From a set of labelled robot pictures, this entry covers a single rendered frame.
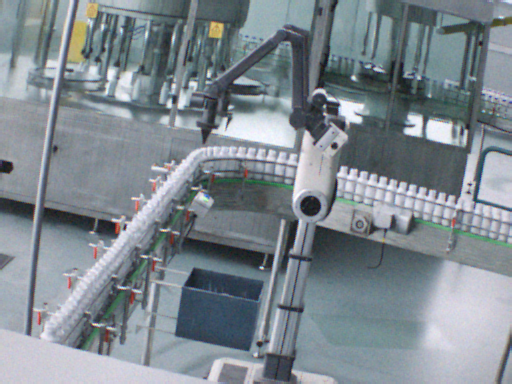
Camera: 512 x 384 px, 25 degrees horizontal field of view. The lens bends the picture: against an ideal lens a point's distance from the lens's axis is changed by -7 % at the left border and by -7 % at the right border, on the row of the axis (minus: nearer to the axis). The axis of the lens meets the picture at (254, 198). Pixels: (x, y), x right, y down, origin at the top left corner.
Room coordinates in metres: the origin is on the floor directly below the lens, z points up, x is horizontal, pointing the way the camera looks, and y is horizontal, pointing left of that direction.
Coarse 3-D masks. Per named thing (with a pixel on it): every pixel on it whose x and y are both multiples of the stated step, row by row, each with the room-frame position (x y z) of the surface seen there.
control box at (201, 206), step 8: (200, 192) 5.53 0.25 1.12; (200, 200) 5.40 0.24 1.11; (208, 200) 5.46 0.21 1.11; (192, 208) 5.40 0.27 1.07; (200, 208) 5.40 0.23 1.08; (208, 208) 5.40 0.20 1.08; (192, 216) 5.47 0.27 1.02; (200, 216) 5.40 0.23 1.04; (192, 224) 5.44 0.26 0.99; (184, 240) 5.43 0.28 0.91
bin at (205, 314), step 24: (192, 288) 4.57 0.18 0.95; (216, 288) 4.87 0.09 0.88; (240, 288) 4.86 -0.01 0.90; (144, 312) 4.83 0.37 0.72; (192, 312) 4.57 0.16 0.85; (216, 312) 4.56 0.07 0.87; (240, 312) 4.56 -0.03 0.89; (192, 336) 4.57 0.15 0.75; (216, 336) 4.56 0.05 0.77; (240, 336) 4.56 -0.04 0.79
